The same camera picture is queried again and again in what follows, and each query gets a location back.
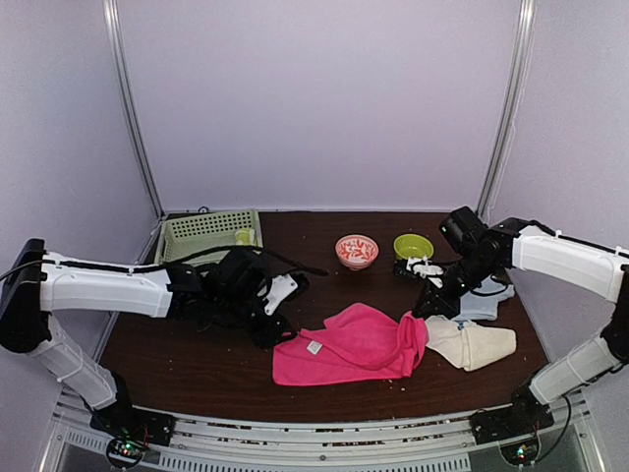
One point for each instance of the light blue towel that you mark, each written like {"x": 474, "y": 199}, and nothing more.
{"x": 482, "y": 305}

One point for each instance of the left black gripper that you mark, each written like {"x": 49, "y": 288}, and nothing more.
{"x": 268, "y": 335}

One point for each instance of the right aluminium frame post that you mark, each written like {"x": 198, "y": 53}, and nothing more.
{"x": 513, "y": 95}

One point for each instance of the pink towel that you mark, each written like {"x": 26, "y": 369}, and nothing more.
{"x": 359, "y": 344}

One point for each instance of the green perforated plastic basket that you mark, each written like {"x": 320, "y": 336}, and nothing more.
{"x": 183, "y": 236}

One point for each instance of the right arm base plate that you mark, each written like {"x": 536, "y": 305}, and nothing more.
{"x": 517, "y": 435}

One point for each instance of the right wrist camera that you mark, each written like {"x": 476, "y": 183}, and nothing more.
{"x": 424, "y": 269}

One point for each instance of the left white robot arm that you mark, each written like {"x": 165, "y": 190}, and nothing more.
{"x": 41, "y": 283}

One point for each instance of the lime green bowl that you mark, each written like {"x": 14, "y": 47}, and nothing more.
{"x": 412, "y": 245}

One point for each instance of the red white patterned bowl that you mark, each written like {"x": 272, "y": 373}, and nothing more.
{"x": 356, "y": 252}

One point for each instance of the left aluminium frame post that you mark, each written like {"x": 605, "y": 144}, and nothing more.
{"x": 114, "y": 31}

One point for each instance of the cream white towel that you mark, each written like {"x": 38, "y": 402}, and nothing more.
{"x": 467, "y": 345}

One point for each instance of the aluminium frame post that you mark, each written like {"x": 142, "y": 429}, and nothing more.
{"x": 513, "y": 95}
{"x": 114, "y": 31}

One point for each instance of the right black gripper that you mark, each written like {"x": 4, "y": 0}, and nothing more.
{"x": 441, "y": 304}

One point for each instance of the green lemon pattern towel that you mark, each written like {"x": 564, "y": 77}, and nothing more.
{"x": 246, "y": 237}

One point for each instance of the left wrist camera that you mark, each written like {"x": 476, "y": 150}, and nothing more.
{"x": 275, "y": 296}

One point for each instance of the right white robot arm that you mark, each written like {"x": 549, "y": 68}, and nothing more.
{"x": 567, "y": 281}

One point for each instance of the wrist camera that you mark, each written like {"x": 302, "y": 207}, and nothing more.
{"x": 424, "y": 269}
{"x": 275, "y": 296}

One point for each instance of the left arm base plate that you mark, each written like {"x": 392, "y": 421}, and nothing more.
{"x": 132, "y": 433}

